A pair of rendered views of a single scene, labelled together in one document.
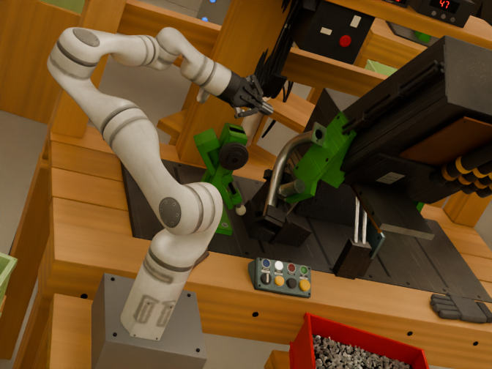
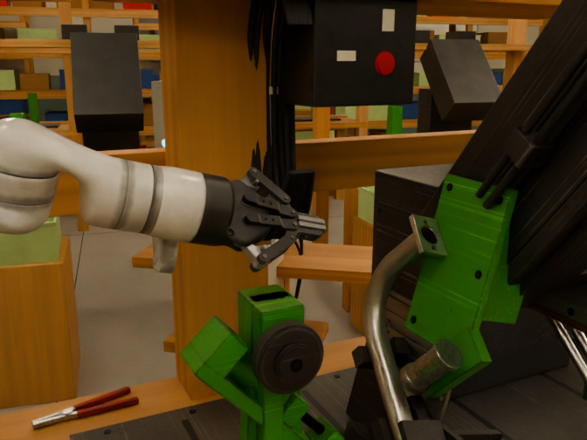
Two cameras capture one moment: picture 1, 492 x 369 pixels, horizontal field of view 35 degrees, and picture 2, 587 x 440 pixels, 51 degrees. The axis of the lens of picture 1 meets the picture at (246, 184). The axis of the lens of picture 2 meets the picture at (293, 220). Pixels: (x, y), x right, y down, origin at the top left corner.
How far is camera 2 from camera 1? 1.33 m
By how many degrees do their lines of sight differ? 12
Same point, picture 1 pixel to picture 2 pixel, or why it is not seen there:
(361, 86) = (418, 158)
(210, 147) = (227, 360)
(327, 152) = (469, 260)
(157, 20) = not seen: hidden behind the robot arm
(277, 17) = (251, 79)
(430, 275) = not seen: outside the picture
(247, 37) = (213, 134)
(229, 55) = not seen: hidden behind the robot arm
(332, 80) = (374, 165)
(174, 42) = (22, 141)
